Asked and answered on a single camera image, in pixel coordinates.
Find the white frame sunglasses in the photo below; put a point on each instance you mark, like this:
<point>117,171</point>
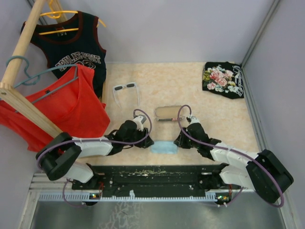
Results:
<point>131,85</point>

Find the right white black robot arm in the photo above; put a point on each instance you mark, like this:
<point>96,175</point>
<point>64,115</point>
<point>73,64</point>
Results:
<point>262,172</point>

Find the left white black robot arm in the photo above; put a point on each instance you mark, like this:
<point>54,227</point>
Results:
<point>58,158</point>

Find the yellow clothes hanger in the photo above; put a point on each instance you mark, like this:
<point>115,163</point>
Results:
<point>62,21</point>

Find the black floral folded shirt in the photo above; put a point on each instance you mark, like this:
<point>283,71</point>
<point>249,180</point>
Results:
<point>223,78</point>

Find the navy basketball tank top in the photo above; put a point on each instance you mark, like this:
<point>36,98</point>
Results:
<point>74,41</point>

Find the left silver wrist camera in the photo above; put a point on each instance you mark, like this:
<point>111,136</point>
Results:
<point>139,120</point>

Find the light blue cleaning cloth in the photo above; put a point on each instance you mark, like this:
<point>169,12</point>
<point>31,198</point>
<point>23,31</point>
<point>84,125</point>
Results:
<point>164,147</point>

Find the newspaper print glasses case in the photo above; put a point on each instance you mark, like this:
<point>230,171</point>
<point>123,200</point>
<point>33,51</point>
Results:
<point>168,113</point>

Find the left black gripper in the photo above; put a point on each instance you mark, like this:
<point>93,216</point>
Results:
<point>146,143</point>

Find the red tank top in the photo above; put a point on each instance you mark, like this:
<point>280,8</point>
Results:
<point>70,103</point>

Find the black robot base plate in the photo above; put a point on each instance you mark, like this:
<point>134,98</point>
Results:
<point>173,181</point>

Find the blue grey clothes hanger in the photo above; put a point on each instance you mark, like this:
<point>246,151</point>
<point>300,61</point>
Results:
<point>34,79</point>

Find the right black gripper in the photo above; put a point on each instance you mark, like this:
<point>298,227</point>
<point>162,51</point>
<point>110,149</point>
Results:
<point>180,141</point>

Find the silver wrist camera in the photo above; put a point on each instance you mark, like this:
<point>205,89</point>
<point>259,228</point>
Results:
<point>139,120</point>
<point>192,120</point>

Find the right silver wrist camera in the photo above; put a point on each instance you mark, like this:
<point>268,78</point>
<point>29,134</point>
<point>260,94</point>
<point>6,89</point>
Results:
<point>192,120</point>

